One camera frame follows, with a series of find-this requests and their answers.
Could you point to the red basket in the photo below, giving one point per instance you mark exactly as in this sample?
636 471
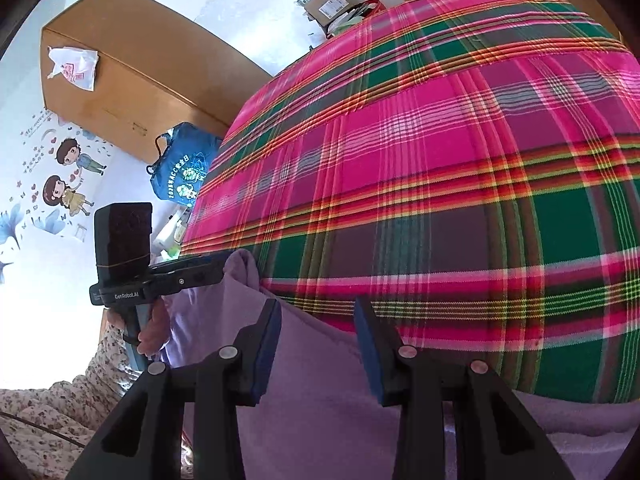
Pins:
352 16

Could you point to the purple fleece garment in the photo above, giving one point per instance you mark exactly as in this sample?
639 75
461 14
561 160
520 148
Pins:
318 418

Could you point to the cardboard box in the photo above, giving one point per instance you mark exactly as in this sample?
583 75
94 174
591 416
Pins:
324 12

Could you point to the pink plaid bed sheet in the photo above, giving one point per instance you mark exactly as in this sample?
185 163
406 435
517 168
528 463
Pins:
471 166

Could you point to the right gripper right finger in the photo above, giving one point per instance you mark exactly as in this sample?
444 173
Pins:
495 437

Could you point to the blue tote bag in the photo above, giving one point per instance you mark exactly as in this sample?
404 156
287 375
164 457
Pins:
185 154

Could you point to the white plastic bag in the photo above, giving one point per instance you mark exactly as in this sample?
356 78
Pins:
77 66

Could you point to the cluttered shelf items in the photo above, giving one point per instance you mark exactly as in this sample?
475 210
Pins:
166 243

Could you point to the black camera box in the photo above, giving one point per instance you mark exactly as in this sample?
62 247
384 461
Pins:
122 241

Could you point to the floral sleeve forearm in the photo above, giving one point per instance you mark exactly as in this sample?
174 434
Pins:
46 429

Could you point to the cartoon wall sticker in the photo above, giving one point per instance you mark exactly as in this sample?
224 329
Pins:
50 174

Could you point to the wooden wardrobe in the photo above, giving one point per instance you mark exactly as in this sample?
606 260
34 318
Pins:
155 69

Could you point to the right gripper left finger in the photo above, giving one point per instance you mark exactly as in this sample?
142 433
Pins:
141 438

